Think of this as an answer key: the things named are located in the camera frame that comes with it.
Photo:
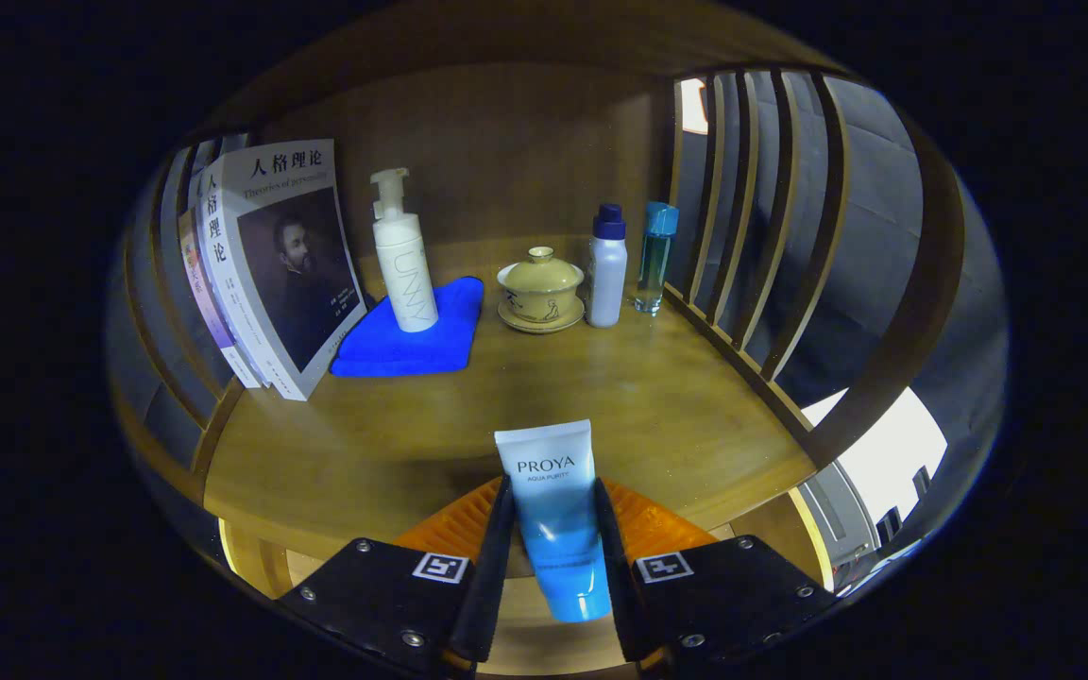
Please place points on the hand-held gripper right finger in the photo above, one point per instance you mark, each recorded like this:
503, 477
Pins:
618, 604

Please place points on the folded blue cloth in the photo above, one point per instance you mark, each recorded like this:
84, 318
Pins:
383, 349

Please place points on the thick white portrait book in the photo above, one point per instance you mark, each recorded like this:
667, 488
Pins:
289, 274

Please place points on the grey filing cabinet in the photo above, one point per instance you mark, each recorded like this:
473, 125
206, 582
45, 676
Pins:
884, 453

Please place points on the purple book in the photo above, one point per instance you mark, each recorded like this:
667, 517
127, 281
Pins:
221, 316

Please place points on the wooden drawer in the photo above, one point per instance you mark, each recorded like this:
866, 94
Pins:
771, 534

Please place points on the thin white book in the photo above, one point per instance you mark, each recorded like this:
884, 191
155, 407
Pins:
242, 316

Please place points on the teal glass bottle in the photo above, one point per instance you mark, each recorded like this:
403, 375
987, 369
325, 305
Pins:
655, 260

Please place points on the white bottle with blue cap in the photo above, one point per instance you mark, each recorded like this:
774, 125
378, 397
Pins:
607, 279

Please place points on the yellow lidded tea cup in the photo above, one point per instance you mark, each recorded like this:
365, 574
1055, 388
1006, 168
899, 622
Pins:
541, 283

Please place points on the blue and white tube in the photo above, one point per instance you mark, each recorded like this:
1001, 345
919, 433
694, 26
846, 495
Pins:
553, 491

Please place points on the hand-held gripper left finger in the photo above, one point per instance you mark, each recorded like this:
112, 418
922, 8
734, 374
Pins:
492, 586

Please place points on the wooden cabinet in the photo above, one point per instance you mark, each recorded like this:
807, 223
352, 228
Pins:
525, 142

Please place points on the white pump bottle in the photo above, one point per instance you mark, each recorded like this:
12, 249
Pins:
407, 274

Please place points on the black backdrop cloth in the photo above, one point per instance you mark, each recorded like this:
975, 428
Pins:
875, 236

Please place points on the wooden countertop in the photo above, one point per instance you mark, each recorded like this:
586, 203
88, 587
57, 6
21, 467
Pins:
412, 444

